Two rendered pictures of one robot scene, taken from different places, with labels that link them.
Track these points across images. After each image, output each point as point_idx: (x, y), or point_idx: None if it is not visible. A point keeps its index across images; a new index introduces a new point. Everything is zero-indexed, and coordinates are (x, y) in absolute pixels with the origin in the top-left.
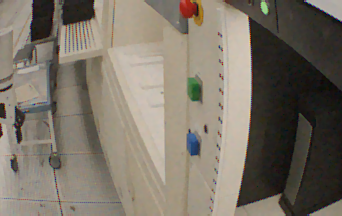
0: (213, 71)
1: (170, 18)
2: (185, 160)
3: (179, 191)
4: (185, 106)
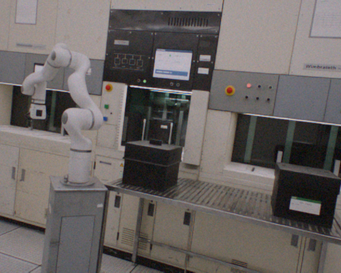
0: (116, 100)
1: (92, 92)
2: None
3: (93, 137)
4: None
